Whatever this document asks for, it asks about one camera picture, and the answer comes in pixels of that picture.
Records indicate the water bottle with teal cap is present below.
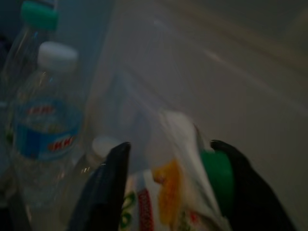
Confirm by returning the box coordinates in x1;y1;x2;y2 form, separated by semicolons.
0;0;60;104

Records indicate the water bottle with white cap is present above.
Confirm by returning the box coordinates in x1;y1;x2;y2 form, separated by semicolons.
72;135;122;183
11;40;85;217

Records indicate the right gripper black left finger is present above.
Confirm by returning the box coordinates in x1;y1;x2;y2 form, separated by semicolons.
69;141;132;231

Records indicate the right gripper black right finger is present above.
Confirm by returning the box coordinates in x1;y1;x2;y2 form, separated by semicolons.
210;140;299;231

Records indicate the yellow green juice carton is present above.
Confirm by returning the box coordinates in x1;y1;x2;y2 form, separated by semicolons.
120;109;233;231

